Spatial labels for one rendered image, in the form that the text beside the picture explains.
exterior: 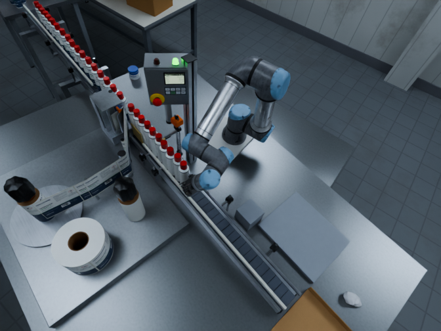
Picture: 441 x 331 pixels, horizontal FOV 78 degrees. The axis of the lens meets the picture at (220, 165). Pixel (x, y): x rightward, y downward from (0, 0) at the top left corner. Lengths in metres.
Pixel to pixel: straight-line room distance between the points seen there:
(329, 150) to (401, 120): 2.01
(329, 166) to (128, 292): 1.26
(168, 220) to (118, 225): 0.23
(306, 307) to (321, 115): 2.32
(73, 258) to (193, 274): 0.50
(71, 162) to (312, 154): 1.37
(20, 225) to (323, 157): 1.63
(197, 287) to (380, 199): 2.05
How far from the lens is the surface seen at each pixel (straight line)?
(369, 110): 3.65
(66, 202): 1.43
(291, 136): 1.81
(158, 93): 1.19
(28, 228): 1.54
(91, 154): 1.65
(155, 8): 2.88
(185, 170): 1.30
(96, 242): 1.24
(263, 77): 1.14
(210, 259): 1.36
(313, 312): 1.40
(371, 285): 1.55
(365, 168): 3.05
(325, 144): 1.85
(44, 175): 1.67
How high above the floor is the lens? 2.14
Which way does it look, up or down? 56 degrees down
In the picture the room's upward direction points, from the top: 8 degrees clockwise
